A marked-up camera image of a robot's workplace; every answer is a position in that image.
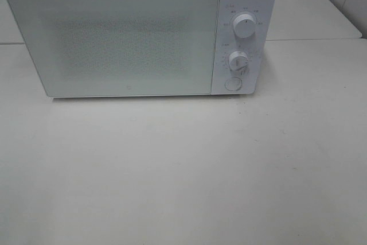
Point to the upper white power knob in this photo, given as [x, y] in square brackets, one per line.
[244, 25]

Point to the white timer knob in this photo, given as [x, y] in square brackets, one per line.
[238, 61]

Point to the white microwave door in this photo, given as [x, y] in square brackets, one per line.
[87, 48]

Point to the round white door button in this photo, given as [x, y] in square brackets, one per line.
[233, 84]

